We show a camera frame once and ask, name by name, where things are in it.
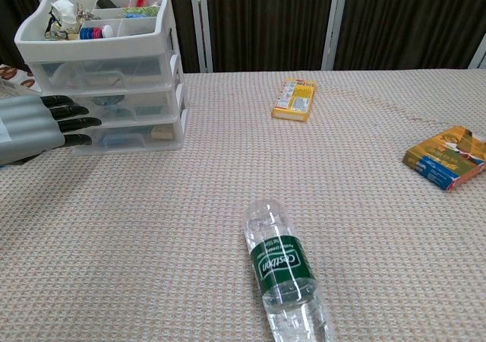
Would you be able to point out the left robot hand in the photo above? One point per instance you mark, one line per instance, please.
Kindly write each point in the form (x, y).
(30, 129)

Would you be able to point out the translucent plastic drawer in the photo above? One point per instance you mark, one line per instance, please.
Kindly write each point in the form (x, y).
(167, 100)

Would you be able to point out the long white cookie box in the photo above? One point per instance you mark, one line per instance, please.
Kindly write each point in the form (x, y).
(17, 78)

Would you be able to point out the yellow snack box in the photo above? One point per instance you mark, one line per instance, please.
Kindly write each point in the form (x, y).
(294, 99)

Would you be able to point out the blue rounded plastic item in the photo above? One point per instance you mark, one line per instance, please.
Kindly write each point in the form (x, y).
(117, 141)

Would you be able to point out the green cartoon sticker packet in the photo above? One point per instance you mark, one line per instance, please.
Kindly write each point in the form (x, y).
(57, 35)

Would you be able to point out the stack of coloured discs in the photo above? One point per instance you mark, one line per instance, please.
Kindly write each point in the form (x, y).
(94, 33)

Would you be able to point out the flat green item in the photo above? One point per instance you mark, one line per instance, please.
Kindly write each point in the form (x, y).
(149, 111)

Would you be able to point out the tan block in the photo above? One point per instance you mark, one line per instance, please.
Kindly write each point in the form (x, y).
(163, 132)

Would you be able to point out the small black object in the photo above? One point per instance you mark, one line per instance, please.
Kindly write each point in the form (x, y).
(106, 2)

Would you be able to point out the green blue packet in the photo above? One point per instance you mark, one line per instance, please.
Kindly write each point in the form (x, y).
(140, 12)

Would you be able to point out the beige woven tablecloth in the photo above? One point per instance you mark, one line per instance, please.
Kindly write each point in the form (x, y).
(228, 175)

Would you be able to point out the clear water bottle green label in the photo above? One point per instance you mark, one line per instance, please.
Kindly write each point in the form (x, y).
(281, 266)

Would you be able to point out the crumpled orange blue carton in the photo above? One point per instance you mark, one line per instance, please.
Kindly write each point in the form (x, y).
(440, 156)

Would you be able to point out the white plastic drawer organizer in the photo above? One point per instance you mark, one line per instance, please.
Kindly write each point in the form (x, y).
(95, 47)

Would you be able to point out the grey metal frame post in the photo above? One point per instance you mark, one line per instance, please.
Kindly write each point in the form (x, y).
(334, 23)
(479, 53)
(200, 23)

